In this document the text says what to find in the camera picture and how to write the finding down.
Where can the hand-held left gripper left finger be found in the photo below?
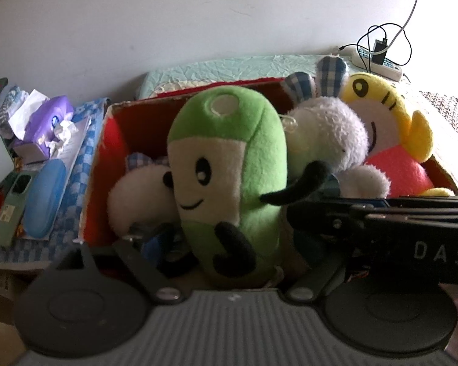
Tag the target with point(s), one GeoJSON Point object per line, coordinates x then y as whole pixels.
{"type": "Point", "coordinates": [152, 249]}

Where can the blue checkered cloth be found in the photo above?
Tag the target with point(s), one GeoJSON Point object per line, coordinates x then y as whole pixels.
{"type": "Point", "coordinates": [74, 198]}

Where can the white power strip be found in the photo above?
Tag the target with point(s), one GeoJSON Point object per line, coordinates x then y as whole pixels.
{"type": "Point", "coordinates": [393, 70]}

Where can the purple tissue pack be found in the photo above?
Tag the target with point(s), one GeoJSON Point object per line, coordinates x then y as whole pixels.
{"type": "Point", "coordinates": [49, 114]}

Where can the green plush toy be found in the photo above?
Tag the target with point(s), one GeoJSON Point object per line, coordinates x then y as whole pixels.
{"type": "Point", "coordinates": [221, 141]}

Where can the white plush toy checked bow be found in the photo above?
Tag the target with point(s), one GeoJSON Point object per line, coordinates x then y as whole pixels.
{"type": "Point", "coordinates": [137, 194]}

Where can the green printed bed sheet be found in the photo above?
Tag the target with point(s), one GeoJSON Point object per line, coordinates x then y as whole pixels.
{"type": "Point", "coordinates": [213, 70]}

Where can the red cardboard box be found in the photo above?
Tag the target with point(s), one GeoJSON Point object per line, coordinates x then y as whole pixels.
{"type": "Point", "coordinates": [99, 183]}

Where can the brown patterned sofa cover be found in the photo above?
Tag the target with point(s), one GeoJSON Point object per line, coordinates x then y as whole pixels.
{"type": "Point", "coordinates": [450, 118]}

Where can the blue glasses case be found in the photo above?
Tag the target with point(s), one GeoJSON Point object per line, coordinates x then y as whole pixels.
{"type": "Point", "coordinates": [45, 198]}

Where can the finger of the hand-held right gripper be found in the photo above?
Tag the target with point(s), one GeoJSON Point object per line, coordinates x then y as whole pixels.
{"type": "Point", "coordinates": [404, 204]}
{"type": "Point", "coordinates": [328, 219]}

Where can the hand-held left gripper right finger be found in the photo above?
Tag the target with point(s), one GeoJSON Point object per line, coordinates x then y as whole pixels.
{"type": "Point", "coordinates": [320, 278]}

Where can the crumpled white tissue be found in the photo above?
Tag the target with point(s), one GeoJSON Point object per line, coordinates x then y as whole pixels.
{"type": "Point", "coordinates": [65, 133]}

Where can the yellow plush tiger pink belly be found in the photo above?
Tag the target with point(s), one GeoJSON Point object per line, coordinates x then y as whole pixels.
{"type": "Point", "coordinates": [393, 167]}

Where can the black charger plug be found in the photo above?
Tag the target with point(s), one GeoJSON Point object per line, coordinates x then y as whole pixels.
{"type": "Point", "coordinates": [379, 51]}

